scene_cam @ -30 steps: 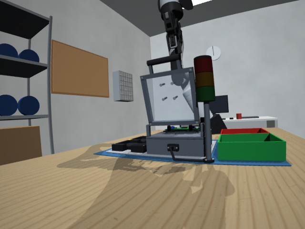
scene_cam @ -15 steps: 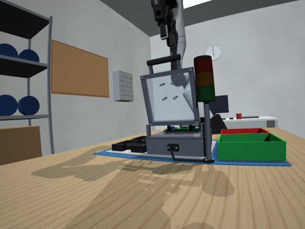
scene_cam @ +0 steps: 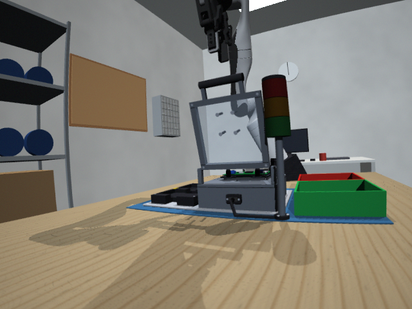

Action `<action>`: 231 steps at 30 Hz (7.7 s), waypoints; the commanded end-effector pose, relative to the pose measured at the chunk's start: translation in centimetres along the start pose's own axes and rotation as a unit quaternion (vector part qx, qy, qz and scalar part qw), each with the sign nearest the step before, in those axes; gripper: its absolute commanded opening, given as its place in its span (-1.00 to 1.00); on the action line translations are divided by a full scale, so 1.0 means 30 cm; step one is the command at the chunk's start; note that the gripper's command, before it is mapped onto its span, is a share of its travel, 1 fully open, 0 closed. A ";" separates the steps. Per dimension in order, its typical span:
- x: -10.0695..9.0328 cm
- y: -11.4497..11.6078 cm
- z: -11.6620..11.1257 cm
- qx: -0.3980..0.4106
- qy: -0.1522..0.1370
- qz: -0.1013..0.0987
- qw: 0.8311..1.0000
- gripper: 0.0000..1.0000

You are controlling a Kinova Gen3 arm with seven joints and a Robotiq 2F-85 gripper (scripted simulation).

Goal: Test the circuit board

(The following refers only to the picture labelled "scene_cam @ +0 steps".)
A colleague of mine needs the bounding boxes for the green circuit board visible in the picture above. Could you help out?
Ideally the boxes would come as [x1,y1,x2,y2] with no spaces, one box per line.
[231,169,270,175]

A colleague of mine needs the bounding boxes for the green bin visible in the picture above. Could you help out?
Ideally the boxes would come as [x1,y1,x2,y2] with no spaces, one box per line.
[294,180,386,217]

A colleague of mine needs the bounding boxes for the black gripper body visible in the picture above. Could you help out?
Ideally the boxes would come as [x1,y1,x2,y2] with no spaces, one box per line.
[211,0,232,30]

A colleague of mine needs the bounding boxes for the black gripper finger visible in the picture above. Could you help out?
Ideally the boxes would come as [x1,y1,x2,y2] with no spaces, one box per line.
[218,12,232,63]
[196,0,223,53]

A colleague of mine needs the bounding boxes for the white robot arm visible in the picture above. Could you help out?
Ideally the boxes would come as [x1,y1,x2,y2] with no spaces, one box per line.
[227,0,276,159]

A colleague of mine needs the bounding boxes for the red bin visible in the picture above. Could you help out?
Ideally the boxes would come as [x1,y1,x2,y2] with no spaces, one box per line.
[298,173,365,181]

